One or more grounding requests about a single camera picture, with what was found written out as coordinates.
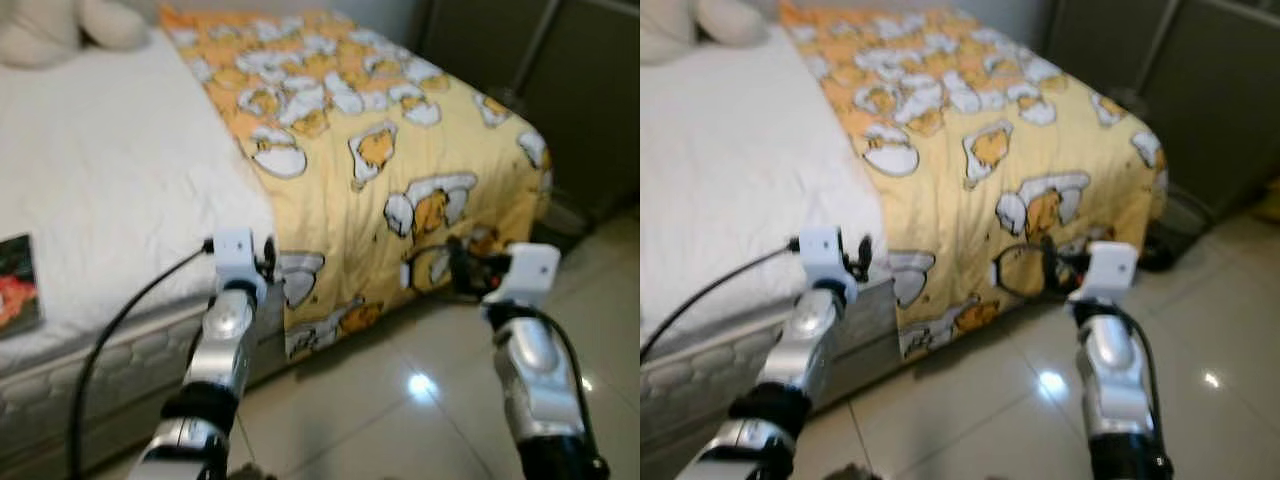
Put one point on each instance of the yellow egg cartoon blanket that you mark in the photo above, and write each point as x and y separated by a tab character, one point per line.
350	210
960	215

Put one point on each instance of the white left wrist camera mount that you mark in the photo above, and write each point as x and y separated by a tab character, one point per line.
825	255
238	255

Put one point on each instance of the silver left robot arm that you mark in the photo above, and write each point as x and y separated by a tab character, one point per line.
220	345
805	350

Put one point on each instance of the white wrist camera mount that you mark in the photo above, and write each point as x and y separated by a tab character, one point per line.
530	270
825	255
238	255
1110	268

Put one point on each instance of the dark book with red picture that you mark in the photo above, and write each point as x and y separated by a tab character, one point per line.
18	290

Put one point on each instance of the white bed mattress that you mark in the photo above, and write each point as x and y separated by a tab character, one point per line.
110	170
740	170

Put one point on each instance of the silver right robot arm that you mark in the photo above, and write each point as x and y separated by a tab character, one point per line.
1110	370
535	370

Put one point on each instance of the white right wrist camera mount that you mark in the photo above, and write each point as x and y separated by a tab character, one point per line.
530	270
1110	268

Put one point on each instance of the grey-brown wardrobe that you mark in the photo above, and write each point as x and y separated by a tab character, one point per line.
1200	90
570	90

